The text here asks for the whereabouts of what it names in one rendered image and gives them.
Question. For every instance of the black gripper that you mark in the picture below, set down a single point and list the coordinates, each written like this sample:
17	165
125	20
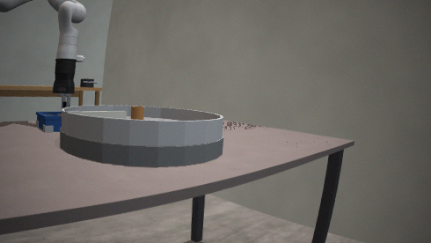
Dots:
65	66

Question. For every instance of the grey round turntable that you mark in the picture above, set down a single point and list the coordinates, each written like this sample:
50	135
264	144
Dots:
165	137

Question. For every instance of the blue crate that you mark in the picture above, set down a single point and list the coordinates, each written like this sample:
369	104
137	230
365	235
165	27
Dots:
49	123

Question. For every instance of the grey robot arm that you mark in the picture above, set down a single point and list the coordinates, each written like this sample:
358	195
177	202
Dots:
68	12

